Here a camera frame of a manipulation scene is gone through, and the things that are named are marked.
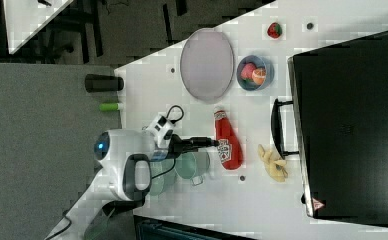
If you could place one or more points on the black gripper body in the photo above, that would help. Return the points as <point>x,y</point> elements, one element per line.
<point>178,146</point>

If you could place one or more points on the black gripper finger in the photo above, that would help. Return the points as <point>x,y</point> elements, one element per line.
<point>203,142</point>

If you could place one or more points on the red ketchup bottle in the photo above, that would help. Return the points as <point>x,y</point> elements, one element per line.
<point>229,148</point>

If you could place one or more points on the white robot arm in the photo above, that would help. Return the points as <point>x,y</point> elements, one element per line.
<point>125,175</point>

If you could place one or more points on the green oval strainer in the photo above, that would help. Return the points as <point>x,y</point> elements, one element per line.
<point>163,176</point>

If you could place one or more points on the green mug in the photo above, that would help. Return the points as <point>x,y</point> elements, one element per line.
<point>193,166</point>

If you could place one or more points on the lilac round plate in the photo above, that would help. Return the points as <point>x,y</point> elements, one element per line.
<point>207,65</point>

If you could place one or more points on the green clamp knob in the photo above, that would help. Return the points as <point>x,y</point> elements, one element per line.
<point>105,107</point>

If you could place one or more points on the peeled toy banana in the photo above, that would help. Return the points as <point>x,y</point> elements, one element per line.
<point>275,167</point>

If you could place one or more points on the pink toy fruit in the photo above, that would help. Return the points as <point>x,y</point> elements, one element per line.
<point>247,71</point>

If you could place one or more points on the blue bowl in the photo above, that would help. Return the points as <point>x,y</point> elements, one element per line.
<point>260,62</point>

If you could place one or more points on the orange toy fruit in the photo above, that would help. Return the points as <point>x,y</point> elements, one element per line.
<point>259,76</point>

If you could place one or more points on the silver toaster oven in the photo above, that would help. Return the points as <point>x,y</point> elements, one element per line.
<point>340,103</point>

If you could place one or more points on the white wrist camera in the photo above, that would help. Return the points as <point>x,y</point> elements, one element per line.
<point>162,129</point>

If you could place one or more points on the black cylinder post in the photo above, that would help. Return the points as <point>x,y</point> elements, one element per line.
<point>103,83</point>

